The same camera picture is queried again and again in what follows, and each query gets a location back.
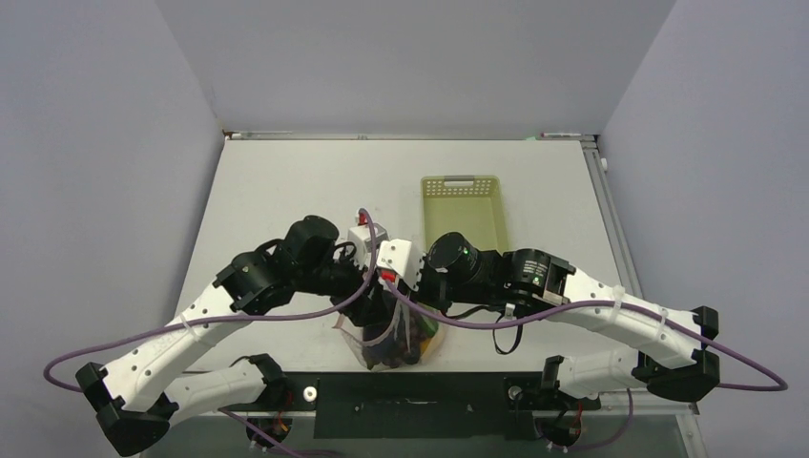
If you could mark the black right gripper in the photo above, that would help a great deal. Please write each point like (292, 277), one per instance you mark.
(423, 293)

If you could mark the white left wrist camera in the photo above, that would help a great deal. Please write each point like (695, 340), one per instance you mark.
(359, 235)

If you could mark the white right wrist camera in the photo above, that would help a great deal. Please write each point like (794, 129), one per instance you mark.
(400, 264)

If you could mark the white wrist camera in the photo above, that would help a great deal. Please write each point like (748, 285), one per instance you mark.
(400, 264)
(359, 235)

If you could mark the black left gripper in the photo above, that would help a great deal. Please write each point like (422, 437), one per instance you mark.
(368, 308)

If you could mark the beige plastic basket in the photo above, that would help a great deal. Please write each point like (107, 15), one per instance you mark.
(470, 205)

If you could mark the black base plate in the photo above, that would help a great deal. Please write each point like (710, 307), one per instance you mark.
(420, 405)

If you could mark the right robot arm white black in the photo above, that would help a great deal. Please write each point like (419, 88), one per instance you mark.
(662, 350)

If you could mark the purple eggplant toy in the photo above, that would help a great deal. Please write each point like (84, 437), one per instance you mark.
(395, 350)

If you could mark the clear zip top bag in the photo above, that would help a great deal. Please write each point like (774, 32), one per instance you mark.
(385, 314)

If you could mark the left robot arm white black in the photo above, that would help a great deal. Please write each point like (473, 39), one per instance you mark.
(139, 396)

